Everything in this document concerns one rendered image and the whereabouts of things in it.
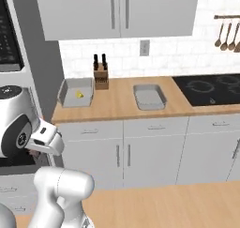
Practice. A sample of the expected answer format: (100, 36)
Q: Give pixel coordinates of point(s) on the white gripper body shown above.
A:
(58, 145)

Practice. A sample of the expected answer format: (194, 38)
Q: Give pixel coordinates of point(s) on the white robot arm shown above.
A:
(62, 188)

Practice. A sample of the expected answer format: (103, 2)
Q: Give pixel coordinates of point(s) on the yellow lemon wedge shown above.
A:
(79, 94)

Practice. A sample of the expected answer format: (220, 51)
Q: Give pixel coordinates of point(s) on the grey lower cupboard door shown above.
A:
(90, 163)
(153, 159)
(236, 169)
(203, 156)

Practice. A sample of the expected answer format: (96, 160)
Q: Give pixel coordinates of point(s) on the grey cupboard door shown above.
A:
(236, 169)
(90, 163)
(153, 159)
(75, 12)
(162, 11)
(203, 156)

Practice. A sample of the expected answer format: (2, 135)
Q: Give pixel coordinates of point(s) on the grey drawer front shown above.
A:
(103, 130)
(175, 127)
(200, 124)

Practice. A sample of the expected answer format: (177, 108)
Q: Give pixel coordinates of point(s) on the white drawer front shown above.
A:
(22, 197)

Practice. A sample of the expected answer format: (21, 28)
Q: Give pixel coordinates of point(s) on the wooden knife block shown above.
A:
(101, 80)

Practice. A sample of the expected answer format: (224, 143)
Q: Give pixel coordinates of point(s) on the black built-in microwave oven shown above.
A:
(7, 28)

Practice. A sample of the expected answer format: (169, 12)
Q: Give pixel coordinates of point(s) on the grey upper cupboard door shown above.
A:
(162, 11)
(75, 12)

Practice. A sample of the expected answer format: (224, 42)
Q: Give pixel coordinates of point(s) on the black hob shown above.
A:
(206, 89)

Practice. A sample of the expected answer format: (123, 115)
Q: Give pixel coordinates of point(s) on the wooden hanging spoon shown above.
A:
(232, 44)
(237, 47)
(218, 41)
(224, 45)

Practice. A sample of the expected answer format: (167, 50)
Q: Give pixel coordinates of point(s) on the grey wall outlet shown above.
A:
(144, 48)

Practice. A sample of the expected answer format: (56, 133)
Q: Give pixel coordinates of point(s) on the wooden tool rail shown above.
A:
(226, 17)

